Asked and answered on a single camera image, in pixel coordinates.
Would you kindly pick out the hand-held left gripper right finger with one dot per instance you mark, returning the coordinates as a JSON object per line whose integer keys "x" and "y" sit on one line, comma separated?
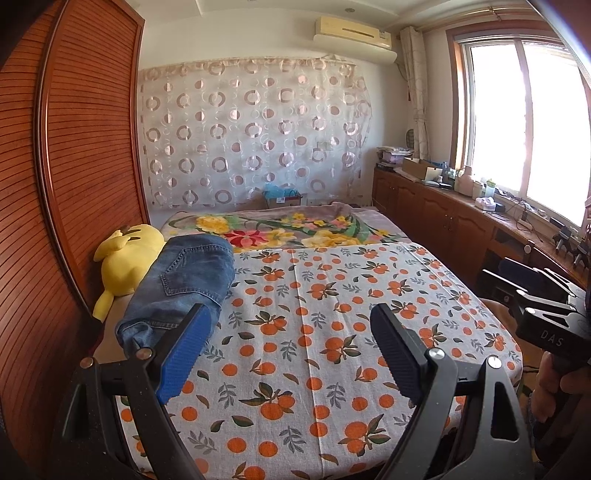
{"x": 397, "y": 350}

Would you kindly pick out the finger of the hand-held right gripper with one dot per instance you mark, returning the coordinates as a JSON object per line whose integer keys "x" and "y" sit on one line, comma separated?
{"x": 501, "y": 284}
{"x": 521, "y": 274}

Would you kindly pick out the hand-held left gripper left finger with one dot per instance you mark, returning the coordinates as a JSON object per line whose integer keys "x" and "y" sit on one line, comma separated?
{"x": 184, "y": 355}

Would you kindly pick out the blue denim pants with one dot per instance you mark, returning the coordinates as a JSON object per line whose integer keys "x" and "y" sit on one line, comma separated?
{"x": 184, "y": 277}

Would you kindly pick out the person's right hand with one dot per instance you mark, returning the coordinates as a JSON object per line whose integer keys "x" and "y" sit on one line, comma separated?
{"x": 572, "y": 392}

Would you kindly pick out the orange fruit print bed sheet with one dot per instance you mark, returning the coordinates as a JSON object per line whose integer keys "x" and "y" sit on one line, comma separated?
{"x": 323, "y": 323}

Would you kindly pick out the long low wooden cabinet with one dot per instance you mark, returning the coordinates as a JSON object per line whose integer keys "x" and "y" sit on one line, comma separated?
{"x": 438, "y": 217}

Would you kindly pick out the pale plastic jug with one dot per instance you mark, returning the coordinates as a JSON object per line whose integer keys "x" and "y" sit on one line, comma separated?
{"x": 464, "y": 182}

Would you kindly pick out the yellow plush toy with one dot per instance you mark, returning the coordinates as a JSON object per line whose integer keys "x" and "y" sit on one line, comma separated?
{"x": 124, "y": 263}

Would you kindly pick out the open flat cardboard box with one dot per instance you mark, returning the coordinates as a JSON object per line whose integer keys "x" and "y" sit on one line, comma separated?
{"x": 418, "y": 168}

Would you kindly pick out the pink floral blanket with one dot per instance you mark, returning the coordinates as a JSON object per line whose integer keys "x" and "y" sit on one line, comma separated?
{"x": 277, "y": 230}

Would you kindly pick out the stack of papers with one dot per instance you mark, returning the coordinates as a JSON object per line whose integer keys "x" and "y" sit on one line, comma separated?
{"x": 392, "y": 157}

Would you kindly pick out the blue bag in box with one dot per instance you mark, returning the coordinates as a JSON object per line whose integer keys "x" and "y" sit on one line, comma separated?
{"x": 281, "y": 198}

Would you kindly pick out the pale patterned window curtain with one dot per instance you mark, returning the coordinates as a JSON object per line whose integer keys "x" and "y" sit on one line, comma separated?
{"x": 415, "y": 92}

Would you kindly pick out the sheer circle-patterned curtain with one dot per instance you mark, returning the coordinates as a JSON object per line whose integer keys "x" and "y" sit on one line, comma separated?
{"x": 254, "y": 129}

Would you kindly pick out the window with wooden frame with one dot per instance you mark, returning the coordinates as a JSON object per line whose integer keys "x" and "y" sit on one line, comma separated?
{"x": 517, "y": 120}

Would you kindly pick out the white wall air conditioner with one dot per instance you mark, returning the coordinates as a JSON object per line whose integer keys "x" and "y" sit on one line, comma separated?
{"x": 355, "y": 39}

